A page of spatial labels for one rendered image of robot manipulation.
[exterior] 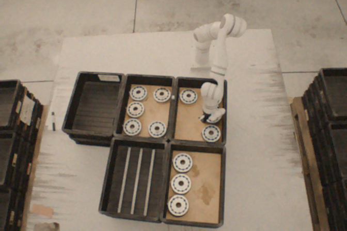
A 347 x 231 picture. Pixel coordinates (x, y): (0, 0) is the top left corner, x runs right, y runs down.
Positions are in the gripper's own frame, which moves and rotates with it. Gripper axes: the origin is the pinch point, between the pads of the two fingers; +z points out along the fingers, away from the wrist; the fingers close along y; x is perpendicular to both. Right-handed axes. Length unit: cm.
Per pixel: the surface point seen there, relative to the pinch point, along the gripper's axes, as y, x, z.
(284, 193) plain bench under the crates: -8, 58, 15
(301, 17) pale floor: -193, -51, 86
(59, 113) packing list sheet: 68, -68, 15
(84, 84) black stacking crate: 44, -68, 2
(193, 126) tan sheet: 8.8, -2.0, 2.1
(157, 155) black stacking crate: 35.1, -1.5, 2.2
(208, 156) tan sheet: 13.9, 16.4, 2.1
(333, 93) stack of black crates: -100, 35, 36
